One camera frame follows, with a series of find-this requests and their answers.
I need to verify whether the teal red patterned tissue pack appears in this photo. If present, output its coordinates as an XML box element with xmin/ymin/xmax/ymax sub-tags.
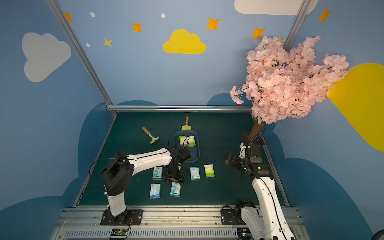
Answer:
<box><xmin>152</xmin><ymin>167</ymin><xmax>163</xmax><ymax>181</ymax></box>

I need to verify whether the white teal tissue pack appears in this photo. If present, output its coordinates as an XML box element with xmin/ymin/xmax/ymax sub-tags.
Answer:
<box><xmin>170</xmin><ymin>182</ymin><xmax>181</xmax><ymax>197</ymax></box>

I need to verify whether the blue star tissue pack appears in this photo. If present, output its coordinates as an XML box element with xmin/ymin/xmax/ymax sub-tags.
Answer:
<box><xmin>190</xmin><ymin>167</ymin><xmax>201</xmax><ymax>180</ymax></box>

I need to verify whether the blue white tissue pack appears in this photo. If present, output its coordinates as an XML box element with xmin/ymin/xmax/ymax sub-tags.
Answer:
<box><xmin>149</xmin><ymin>184</ymin><xmax>161</xmax><ymax>199</ymax></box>

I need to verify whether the green tissue pack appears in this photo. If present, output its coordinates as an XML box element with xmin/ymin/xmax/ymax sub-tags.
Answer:
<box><xmin>187</xmin><ymin>136</ymin><xmax>196</xmax><ymax>147</ymax></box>
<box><xmin>204</xmin><ymin>164</ymin><xmax>215</xmax><ymax>178</ymax></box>
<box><xmin>179</xmin><ymin>136</ymin><xmax>189</xmax><ymax>147</ymax></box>

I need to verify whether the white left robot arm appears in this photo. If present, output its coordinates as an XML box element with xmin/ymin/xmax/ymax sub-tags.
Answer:
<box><xmin>101</xmin><ymin>146</ymin><xmax>191</xmax><ymax>220</ymax></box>

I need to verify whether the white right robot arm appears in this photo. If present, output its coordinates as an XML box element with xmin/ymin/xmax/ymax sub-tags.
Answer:
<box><xmin>225</xmin><ymin>143</ymin><xmax>296</xmax><ymax>240</ymax></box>

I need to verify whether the blue plastic storage box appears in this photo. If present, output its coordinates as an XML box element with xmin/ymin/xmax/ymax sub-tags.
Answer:
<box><xmin>173</xmin><ymin>130</ymin><xmax>200</xmax><ymax>166</ymax></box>

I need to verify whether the right green circuit board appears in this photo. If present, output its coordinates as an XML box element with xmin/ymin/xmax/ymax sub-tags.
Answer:
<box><xmin>237</xmin><ymin>228</ymin><xmax>252</xmax><ymax>240</ymax></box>

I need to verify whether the green circuit board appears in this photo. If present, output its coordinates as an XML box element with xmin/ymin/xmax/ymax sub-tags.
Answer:
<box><xmin>237</xmin><ymin>228</ymin><xmax>252</xmax><ymax>240</ymax></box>
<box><xmin>110</xmin><ymin>228</ymin><xmax>131</xmax><ymax>239</ymax></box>

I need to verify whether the left green circuit board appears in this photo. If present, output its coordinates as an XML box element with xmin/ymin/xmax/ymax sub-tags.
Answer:
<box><xmin>110</xmin><ymin>228</ymin><xmax>131</xmax><ymax>239</ymax></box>

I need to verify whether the pink artificial blossom tree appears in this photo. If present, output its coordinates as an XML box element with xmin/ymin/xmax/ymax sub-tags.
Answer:
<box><xmin>230</xmin><ymin>36</ymin><xmax>349</xmax><ymax>142</ymax></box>

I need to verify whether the green garden trowel wooden handle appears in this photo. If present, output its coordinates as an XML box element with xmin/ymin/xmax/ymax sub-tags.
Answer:
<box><xmin>181</xmin><ymin>116</ymin><xmax>192</xmax><ymax>131</ymax></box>

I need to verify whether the aluminium back frame rail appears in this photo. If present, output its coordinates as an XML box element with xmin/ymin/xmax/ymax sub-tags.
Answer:
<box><xmin>106</xmin><ymin>105</ymin><xmax>251</xmax><ymax>113</ymax></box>

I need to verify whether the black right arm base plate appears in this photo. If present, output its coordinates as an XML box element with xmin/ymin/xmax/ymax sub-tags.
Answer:
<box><xmin>220</xmin><ymin>205</ymin><xmax>264</xmax><ymax>229</ymax></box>

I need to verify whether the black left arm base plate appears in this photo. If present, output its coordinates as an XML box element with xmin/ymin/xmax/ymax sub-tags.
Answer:
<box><xmin>100</xmin><ymin>208</ymin><xmax>144</xmax><ymax>226</ymax></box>

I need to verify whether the right floor frame rail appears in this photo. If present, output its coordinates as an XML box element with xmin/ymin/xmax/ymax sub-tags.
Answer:
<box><xmin>259</xmin><ymin>133</ymin><xmax>291</xmax><ymax>207</ymax></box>

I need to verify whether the floor frame rail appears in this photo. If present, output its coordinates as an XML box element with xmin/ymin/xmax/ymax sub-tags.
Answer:
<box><xmin>72</xmin><ymin>117</ymin><xmax>117</xmax><ymax>208</ymax></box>
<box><xmin>259</xmin><ymin>133</ymin><xmax>291</xmax><ymax>207</ymax></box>

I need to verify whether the left floor frame rail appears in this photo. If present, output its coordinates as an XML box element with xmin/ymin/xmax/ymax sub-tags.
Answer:
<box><xmin>72</xmin><ymin>117</ymin><xmax>117</xmax><ymax>208</ymax></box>

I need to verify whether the aluminium right corner post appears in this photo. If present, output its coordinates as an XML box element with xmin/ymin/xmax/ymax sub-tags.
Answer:
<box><xmin>283</xmin><ymin>0</ymin><xmax>312</xmax><ymax>51</ymax></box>

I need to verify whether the aluminium corner post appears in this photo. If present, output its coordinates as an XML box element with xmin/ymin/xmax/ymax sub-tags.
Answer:
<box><xmin>46</xmin><ymin>0</ymin><xmax>113</xmax><ymax>109</ymax></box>
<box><xmin>283</xmin><ymin>0</ymin><xmax>312</xmax><ymax>51</ymax></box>

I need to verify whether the aluminium left corner post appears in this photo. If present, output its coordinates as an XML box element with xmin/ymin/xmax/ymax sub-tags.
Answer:
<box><xmin>46</xmin><ymin>0</ymin><xmax>113</xmax><ymax>109</ymax></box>

